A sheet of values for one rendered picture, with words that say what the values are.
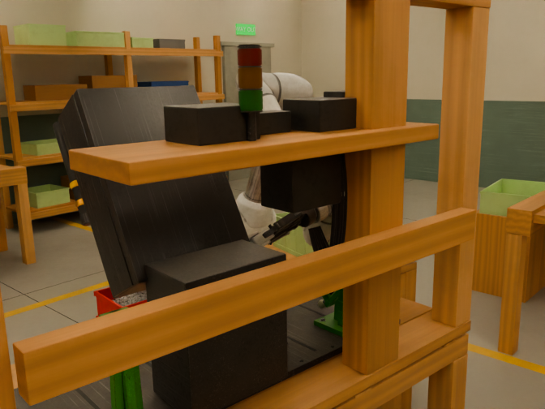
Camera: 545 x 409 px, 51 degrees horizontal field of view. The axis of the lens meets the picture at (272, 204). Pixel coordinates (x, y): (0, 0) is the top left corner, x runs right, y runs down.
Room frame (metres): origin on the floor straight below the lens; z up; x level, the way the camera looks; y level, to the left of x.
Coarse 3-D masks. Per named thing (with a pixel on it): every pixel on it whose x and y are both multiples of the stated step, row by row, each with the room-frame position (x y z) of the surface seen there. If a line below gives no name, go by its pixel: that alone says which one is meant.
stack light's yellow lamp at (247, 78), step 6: (240, 72) 1.19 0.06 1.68; (246, 72) 1.19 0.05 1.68; (252, 72) 1.19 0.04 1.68; (258, 72) 1.19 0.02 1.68; (240, 78) 1.19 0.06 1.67; (246, 78) 1.19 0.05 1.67; (252, 78) 1.19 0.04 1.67; (258, 78) 1.19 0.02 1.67; (240, 84) 1.19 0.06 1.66; (246, 84) 1.19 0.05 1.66; (252, 84) 1.19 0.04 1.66; (258, 84) 1.19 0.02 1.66
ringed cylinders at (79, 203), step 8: (56, 128) 1.59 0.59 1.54; (56, 136) 1.58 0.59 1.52; (64, 144) 1.57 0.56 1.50; (64, 152) 1.56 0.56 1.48; (64, 160) 1.55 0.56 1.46; (72, 176) 1.53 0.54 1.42; (72, 184) 1.52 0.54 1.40; (80, 200) 1.50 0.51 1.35; (80, 208) 1.50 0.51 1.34; (80, 216) 1.49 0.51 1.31; (88, 224) 1.50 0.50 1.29
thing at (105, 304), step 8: (96, 296) 1.95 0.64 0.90; (104, 296) 1.91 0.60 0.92; (112, 296) 2.00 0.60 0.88; (128, 296) 2.00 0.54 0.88; (136, 296) 2.00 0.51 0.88; (144, 296) 1.97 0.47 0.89; (104, 304) 1.91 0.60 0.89; (112, 304) 1.85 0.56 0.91; (120, 304) 1.93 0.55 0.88; (128, 304) 1.92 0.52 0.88; (136, 304) 1.84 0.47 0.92; (104, 312) 1.92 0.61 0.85
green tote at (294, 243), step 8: (280, 216) 2.92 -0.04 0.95; (296, 232) 2.71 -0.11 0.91; (280, 240) 2.84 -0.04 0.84; (288, 240) 2.78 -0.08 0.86; (296, 240) 2.71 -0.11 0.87; (304, 240) 2.65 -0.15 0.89; (280, 248) 2.84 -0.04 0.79; (288, 248) 2.77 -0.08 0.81; (296, 248) 2.71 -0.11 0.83; (304, 248) 2.65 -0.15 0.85; (312, 248) 2.60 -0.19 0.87
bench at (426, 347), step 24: (408, 312) 1.81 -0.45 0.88; (408, 336) 1.63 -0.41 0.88; (432, 336) 1.63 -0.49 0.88; (456, 336) 1.68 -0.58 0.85; (336, 360) 1.49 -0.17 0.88; (408, 360) 1.52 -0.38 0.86; (432, 360) 1.61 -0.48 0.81; (456, 360) 1.70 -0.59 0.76; (288, 384) 1.37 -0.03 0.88; (312, 384) 1.36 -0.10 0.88; (336, 384) 1.36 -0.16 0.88; (360, 384) 1.38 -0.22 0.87; (384, 384) 1.45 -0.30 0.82; (408, 384) 1.53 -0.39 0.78; (432, 384) 1.74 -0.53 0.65; (456, 384) 1.70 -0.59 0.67; (240, 408) 1.26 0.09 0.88; (264, 408) 1.26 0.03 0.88; (288, 408) 1.25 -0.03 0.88; (312, 408) 1.26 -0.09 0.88; (336, 408) 1.32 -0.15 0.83; (360, 408) 1.38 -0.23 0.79; (432, 408) 1.74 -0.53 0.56; (456, 408) 1.71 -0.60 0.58
